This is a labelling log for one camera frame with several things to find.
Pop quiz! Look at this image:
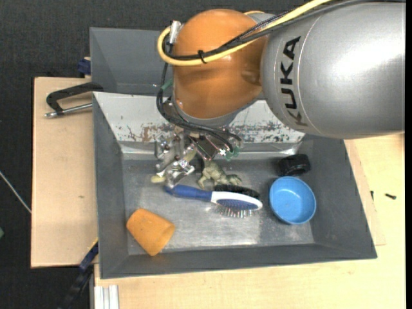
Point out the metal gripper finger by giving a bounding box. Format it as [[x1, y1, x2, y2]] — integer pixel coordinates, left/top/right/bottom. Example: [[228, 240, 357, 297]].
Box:
[[154, 155, 181, 174], [160, 160, 196, 187]]

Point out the green toy dinosaur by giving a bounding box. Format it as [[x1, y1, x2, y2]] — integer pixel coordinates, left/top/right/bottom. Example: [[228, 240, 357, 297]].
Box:
[[184, 146, 243, 190]]

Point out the blue and white hairbrush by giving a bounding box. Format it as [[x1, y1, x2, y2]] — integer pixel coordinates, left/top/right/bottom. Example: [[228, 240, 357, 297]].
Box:
[[164, 184, 264, 219]]

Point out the black oval brush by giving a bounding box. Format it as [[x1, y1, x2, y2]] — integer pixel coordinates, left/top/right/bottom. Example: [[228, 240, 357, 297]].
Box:
[[213, 185, 261, 200]]

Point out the orange plastic cup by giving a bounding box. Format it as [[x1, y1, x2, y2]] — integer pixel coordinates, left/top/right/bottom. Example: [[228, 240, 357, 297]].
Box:
[[126, 208, 176, 257]]

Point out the grey metal bin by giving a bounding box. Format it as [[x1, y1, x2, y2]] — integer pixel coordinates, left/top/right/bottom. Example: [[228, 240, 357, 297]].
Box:
[[89, 26, 378, 279]]

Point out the black round cap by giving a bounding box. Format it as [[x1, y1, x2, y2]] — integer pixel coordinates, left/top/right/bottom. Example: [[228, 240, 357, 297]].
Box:
[[277, 153, 312, 178]]

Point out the blue plastic bowl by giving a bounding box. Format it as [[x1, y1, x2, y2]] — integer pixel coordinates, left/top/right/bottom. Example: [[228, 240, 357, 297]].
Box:
[[268, 176, 317, 225]]

